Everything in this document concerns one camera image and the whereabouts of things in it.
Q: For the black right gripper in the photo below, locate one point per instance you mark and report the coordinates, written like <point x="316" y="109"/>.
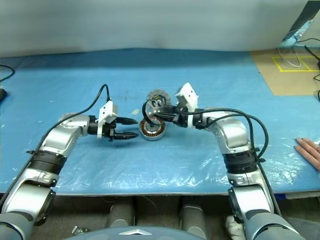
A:
<point x="181" y="118"/>

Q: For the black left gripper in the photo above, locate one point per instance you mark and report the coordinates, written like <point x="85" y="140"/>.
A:
<point x="109" y="130"/>

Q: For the silver spoked rotor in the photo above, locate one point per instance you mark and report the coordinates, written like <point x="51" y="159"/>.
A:
<point x="144" y="112"/>

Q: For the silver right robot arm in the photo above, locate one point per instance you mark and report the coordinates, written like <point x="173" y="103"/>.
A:
<point x="232" y="135"/>

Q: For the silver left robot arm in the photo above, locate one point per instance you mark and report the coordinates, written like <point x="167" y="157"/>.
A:
<point x="62" y="135"/>

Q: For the round finned motor lid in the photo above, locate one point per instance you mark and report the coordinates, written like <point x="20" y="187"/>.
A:
<point x="163" y="96"/>

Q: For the round motor housing copper windings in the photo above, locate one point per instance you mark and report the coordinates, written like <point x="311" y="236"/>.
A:
<point x="150" y="134"/>

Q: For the bare person hand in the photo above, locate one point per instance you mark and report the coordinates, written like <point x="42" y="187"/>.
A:
<point x="310" y="152"/>

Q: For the blue plastic table cover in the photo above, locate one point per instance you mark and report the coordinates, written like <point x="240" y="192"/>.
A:
<point x="162" y="165"/>

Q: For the dark grey robot leg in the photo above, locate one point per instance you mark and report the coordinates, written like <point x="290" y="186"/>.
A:
<point x="121" y="215"/>
<point x="193" y="215"/>

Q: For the grey robot torso with logo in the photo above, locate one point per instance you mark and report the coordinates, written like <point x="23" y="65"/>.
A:
<point x="140" y="235"/>

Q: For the cardboard sheet with yellow tape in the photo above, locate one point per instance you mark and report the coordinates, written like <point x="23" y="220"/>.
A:
<point x="272" y="80"/>

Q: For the small metal clip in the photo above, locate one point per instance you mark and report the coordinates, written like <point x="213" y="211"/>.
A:
<point x="80" y="230"/>

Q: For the small black device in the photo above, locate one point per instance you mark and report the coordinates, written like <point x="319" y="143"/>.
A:
<point x="2" y="95"/>

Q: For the white shoe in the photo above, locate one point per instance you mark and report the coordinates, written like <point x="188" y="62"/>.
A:
<point x="233" y="225"/>

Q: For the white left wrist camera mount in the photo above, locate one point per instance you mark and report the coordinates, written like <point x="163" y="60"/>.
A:
<point x="106" y="111"/>

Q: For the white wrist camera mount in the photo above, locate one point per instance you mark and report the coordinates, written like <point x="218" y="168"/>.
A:
<point x="106" y="111"/>
<point x="188" y="96"/>

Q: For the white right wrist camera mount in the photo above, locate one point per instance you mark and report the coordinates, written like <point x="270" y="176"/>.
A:
<point x="188" y="96"/>

